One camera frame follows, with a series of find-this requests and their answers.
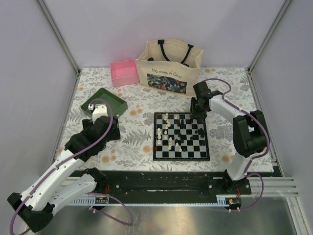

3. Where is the black white chess board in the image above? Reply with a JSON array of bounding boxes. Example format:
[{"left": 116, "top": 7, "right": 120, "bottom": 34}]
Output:
[{"left": 153, "top": 112, "right": 210, "bottom": 161}]

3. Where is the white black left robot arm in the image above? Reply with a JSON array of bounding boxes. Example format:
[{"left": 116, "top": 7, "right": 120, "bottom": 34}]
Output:
[{"left": 7, "top": 98, "right": 120, "bottom": 234}]

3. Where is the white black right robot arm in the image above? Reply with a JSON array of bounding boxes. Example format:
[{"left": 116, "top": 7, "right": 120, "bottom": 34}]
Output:
[{"left": 190, "top": 95, "right": 270, "bottom": 194}]

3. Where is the green plastic tray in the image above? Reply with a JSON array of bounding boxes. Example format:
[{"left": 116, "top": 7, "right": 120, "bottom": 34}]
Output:
[{"left": 80, "top": 88, "right": 128, "bottom": 118}]

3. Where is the beige canvas tote bag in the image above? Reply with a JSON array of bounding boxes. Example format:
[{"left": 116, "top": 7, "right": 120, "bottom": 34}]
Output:
[{"left": 136, "top": 39, "right": 203, "bottom": 96}]

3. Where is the pink plastic box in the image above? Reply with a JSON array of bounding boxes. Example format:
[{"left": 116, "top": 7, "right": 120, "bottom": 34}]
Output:
[{"left": 110, "top": 59, "right": 139, "bottom": 87}]

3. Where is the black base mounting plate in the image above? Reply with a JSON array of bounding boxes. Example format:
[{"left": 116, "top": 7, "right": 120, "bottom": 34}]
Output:
[{"left": 92, "top": 171, "right": 251, "bottom": 195}]

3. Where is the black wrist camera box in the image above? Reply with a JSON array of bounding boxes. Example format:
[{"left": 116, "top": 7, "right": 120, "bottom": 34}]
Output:
[{"left": 193, "top": 81, "right": 223, "bottom": 99}]

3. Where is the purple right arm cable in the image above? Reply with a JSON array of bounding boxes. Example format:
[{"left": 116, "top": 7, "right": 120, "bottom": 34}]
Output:
[{"left": 200, "top": 78, "right": 271, "bottom": 212}]

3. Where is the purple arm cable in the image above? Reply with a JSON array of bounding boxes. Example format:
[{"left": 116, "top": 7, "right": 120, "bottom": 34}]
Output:
[
  {"left": 11, "top": 98, "right": 134, "bottom": 235},
  {"left": 200, "top": 78, "right": 271, "bottom": 212}
]

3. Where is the white slotted cable duct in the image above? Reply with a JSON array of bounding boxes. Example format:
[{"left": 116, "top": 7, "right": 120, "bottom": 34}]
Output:
[{"left": 69, "top": 196, "right": 109, "bottom": 206}]

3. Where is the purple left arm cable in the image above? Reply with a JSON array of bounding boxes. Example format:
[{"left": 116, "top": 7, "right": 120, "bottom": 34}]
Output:
[{"left": 11, "top": 98, "right": 134, "bottom": 235}]

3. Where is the right aluminium corner post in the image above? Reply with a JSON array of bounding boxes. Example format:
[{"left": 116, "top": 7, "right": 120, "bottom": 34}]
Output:
[{"left": 247, "top": 0, "right": 294, "bottom": 73}]

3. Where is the aluminium corner post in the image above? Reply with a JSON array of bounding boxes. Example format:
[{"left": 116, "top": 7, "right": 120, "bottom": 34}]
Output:
[
  {"left": 36, "top": 0, "right": 81, "bottom": 74},
  {"left": 247, "top": 0, "right": 294, "bottom": 73}
]

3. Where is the left aluminium corner post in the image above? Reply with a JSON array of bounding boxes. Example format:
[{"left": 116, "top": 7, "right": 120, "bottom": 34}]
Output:
[{"left": 36, "top": 0, "right": 81, "bottom": 74}]

